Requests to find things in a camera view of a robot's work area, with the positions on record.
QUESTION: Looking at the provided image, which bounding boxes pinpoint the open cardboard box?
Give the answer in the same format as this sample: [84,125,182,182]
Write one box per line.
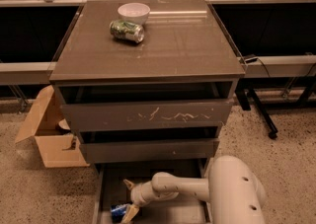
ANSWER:
[15,86,89,168]

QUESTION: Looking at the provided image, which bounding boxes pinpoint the black stand with wheel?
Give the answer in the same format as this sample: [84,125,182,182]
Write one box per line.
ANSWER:
[235,82,278,140]

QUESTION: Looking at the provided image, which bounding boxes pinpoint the grey open bottom drawer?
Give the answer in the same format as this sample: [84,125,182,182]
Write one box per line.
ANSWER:
[92,160,211,224]

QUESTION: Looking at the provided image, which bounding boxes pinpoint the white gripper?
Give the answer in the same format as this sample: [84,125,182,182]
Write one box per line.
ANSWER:
[121,179,156,223]

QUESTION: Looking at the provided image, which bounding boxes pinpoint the green soda can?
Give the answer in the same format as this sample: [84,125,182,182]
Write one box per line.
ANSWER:
[110,20,144,43]

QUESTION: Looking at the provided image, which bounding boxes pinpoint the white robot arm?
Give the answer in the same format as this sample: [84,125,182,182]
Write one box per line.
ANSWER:
[121,156,267,224]

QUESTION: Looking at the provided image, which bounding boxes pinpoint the grey top drawer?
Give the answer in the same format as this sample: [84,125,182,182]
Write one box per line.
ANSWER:
[56,81,236,132]

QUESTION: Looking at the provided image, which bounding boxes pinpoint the black cable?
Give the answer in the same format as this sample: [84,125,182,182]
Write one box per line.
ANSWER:
[239,53,272,78]

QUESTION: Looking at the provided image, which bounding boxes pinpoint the grey middle drawer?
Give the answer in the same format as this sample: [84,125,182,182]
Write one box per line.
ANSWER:
[80,126,219,164]

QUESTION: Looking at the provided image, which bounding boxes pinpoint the blue pepsi can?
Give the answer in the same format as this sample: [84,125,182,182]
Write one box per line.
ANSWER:
[111,203,130,223]

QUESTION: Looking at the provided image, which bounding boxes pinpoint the white bowl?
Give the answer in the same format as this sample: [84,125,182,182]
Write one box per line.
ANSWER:
[118,3,150,25]

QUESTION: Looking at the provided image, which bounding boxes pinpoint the grey three-drawer cabinet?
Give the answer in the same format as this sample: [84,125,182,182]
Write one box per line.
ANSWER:
[48,0,246,224]

